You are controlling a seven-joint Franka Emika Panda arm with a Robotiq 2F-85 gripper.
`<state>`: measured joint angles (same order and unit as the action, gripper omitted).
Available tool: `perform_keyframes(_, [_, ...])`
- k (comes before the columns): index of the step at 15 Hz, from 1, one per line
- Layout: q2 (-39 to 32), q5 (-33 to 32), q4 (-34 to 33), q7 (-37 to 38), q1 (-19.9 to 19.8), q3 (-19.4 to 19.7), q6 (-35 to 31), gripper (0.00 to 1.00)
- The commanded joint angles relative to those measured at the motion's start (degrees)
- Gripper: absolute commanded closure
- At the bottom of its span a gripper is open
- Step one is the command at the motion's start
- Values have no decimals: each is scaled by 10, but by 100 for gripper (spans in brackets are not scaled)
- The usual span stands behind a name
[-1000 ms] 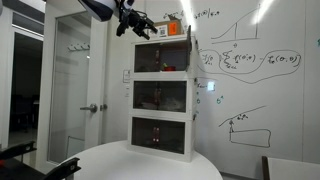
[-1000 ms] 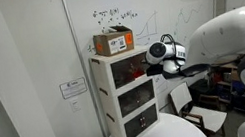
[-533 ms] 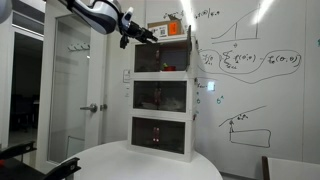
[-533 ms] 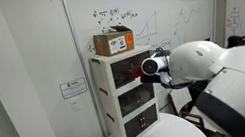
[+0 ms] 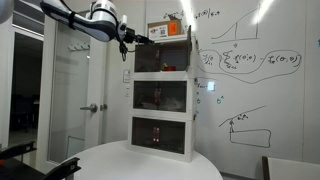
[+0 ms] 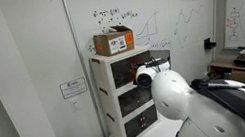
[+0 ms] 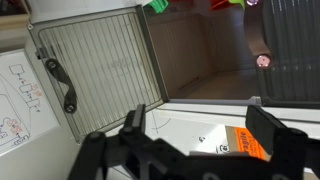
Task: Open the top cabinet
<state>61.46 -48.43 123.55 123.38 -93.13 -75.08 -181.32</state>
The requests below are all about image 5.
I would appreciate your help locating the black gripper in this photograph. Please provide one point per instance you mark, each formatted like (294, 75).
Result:
(131, 36)

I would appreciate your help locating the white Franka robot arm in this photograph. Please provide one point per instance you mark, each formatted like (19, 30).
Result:
(86, 20)

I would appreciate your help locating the green item inside cabinet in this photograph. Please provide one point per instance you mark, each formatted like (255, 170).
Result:
(164, 64)

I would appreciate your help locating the red item inside cabinet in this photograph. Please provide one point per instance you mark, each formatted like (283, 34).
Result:
(169, 68)

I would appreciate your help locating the white three-tier cabinet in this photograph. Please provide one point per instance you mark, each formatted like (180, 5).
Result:
(160, 78)

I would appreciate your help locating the cardboard box with labels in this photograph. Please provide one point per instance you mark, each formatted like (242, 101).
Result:
(165, 29)

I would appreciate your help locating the silver door lever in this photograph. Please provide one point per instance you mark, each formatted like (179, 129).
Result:
(90, 107)

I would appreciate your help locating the white room door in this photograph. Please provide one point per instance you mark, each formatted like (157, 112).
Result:
(66, 110)

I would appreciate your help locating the white wall sign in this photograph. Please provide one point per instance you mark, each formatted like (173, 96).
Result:
(126, 76)

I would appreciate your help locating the white light switch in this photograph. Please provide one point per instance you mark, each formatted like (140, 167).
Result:
(127, 92)

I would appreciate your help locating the wall coat hooks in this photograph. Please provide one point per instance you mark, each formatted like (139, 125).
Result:
(78, 46)

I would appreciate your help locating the large wall whiteboard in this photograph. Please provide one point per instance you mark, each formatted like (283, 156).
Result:
(253, 93)

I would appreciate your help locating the white chair with wooden frame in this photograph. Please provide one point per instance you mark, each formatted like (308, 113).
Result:
(293, 170)

